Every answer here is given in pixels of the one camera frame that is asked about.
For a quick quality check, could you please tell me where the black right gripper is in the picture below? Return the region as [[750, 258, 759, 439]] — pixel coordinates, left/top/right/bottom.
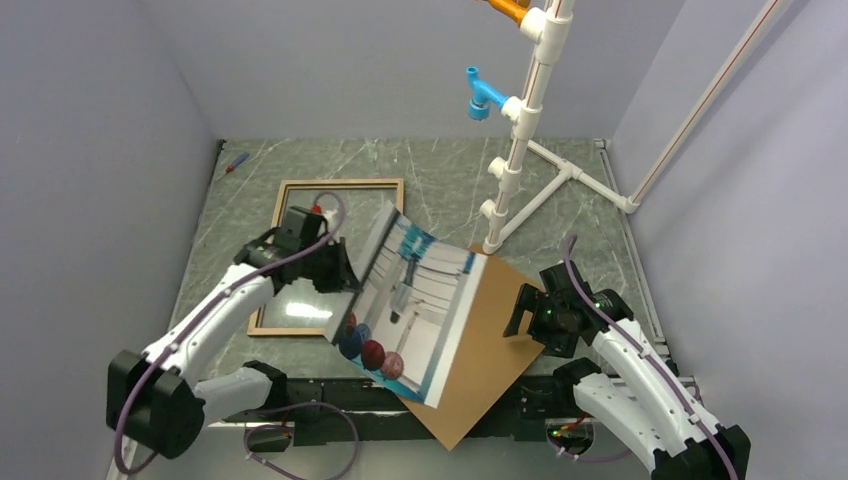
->
[[503, 282, 578, 357]]

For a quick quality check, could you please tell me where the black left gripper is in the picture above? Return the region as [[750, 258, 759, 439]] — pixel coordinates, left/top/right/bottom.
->
[[299, 236, 362, 294]]

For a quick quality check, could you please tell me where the clear acrylic sheet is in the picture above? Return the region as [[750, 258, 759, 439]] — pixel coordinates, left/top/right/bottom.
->
[[248, 179, 404, 336]]

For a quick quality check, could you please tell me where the brown fibreboard backing board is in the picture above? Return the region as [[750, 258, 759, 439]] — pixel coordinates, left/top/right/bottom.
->
[[402, 255, 543, 451]]

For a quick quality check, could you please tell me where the light wooden picture frame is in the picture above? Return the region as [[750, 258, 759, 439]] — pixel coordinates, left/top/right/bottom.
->
[[247, 178, 404, 337]]

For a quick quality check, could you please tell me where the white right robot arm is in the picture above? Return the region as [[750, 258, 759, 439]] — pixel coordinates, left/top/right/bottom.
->
[[504, 261, 751, 479]]

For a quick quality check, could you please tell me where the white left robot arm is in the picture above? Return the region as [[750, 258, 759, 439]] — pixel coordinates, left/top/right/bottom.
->
[[106, 205, 359, 473]]

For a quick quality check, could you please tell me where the blue red screwdriver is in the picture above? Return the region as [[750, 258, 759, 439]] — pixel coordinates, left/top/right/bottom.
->
[[224, 152, 250, 175]]

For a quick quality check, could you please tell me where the blue pipe fitting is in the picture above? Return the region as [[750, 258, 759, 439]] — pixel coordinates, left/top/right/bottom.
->
[[466, 66, 508, 121]]

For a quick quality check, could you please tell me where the white pvc pipe stand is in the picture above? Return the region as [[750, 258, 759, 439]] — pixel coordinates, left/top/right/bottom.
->
[[479, 1, 790, 255]]

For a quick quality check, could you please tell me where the orange pipe fitting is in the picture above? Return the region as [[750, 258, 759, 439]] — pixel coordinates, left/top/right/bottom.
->
[[483, 0, 532, 26]]

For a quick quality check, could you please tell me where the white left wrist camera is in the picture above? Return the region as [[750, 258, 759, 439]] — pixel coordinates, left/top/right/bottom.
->
[[311, 204, 339, 232]]

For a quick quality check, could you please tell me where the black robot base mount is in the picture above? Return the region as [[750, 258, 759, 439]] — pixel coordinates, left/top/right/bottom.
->
[[148, 357, 704, 458]]

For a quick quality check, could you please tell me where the aluminium table edge rail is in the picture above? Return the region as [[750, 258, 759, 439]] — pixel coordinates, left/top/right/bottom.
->
[[593, 138, 672, 360]]

